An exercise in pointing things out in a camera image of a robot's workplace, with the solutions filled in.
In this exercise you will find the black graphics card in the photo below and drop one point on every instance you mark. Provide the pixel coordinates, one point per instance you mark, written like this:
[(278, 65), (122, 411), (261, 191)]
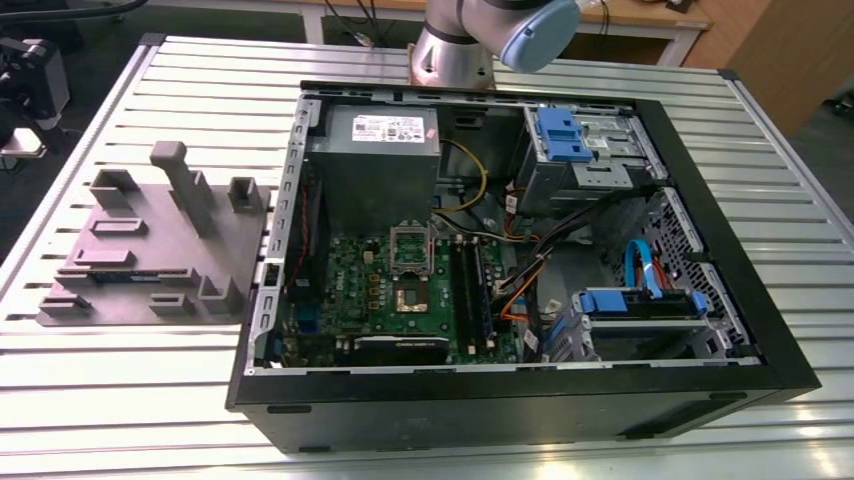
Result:
[(401, 350)]

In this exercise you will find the wooden cabinet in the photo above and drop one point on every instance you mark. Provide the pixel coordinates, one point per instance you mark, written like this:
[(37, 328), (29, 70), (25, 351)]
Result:
[(788, 50)]

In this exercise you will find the blue drive latch bracket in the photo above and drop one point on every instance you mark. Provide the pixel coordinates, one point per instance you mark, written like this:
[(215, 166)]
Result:
[(561, 135)]

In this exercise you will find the grey power supply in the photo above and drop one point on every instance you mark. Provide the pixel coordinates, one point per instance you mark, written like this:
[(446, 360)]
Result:
[(374, 170)]

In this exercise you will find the grey printed parts rack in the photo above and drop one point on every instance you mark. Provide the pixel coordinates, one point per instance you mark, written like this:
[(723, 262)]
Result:
[(161, 250)]

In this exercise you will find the wooden desk white frame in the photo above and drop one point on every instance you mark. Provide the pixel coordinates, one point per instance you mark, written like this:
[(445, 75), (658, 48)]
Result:
[(668, 17)]

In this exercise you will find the metal disk bay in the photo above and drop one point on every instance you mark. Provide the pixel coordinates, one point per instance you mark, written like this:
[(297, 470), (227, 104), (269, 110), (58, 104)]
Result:
[(648, 325)]

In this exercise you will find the black PC case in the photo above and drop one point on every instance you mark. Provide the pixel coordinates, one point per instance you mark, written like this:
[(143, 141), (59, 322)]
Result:
[(468, 415)]

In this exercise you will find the metal drive cage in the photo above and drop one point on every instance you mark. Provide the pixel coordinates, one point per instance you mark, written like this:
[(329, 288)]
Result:
[(568, 190)]

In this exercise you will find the hard disk in blue carrier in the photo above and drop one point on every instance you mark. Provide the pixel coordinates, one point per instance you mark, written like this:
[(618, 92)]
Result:
[(604, 302)]

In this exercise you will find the green motherboard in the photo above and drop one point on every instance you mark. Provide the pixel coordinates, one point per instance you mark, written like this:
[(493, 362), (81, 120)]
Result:
[(354, 310)]

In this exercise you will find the black RAM slot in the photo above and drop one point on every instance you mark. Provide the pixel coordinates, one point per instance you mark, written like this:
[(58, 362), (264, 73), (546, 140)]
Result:
[(461, 290), (482, 290)]

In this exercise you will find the CPU socket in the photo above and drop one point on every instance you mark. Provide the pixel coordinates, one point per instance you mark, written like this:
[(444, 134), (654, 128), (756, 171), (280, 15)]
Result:
[(412, 299)]

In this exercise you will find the green RAM stick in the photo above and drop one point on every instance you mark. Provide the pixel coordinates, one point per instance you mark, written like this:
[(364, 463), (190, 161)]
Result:
[(134, 277)]

